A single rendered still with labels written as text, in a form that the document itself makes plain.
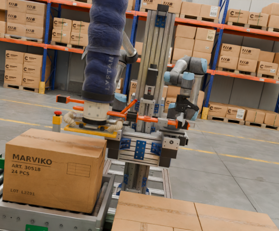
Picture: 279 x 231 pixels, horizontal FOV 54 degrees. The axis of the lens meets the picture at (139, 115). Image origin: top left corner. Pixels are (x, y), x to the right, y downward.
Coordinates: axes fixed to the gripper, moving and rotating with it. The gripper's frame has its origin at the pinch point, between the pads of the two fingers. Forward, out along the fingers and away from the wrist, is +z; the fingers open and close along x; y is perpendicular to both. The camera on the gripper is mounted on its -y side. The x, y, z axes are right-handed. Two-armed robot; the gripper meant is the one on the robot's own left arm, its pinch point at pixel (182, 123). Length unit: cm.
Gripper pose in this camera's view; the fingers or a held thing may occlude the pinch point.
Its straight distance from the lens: 194.3
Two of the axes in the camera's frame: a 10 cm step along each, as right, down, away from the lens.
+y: -9.9, -1.5, 0.0
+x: -0.3, 1.9, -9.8
